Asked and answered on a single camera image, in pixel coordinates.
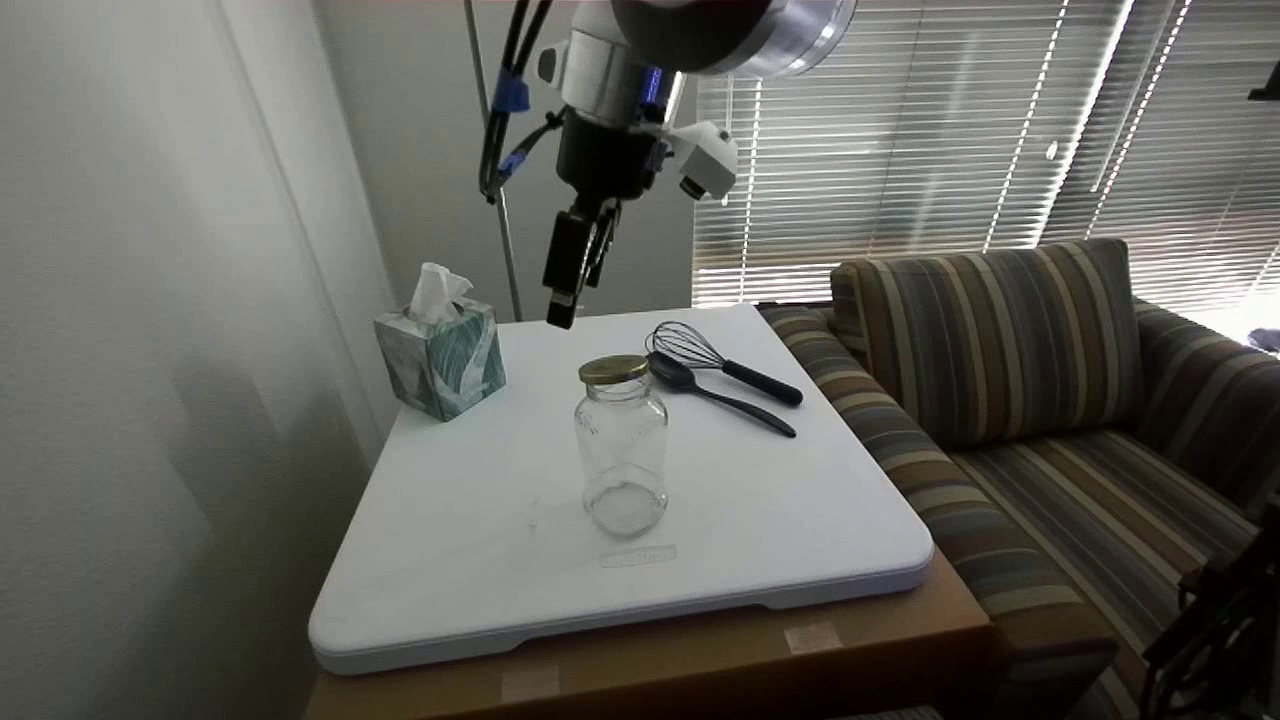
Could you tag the black plastic spoon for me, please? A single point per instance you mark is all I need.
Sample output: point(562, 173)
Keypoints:
point(720, 399)

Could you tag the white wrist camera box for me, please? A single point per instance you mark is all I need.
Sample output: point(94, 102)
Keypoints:
point(704, 158)

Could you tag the gold metal jar lid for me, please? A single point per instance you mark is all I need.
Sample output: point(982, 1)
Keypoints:
point(615, 370)

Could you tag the striped fabric sofa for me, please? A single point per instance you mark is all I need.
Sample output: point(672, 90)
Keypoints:
point(1013, 441)

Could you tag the thin vertical wall pole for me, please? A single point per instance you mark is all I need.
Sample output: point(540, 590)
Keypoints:
point(492, 161)

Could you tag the white window blinds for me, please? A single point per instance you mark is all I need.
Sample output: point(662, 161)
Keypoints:
point(984, 134)

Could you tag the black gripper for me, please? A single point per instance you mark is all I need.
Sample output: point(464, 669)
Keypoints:
point(606, 158)

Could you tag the teal patterned tissue box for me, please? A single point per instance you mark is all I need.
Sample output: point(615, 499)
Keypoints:
point(442, 353)

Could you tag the clear glass jar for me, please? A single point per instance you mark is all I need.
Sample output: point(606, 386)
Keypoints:
point(620, 460)

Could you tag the black metal frame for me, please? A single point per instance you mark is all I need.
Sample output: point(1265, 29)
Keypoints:
point(1214, 625)

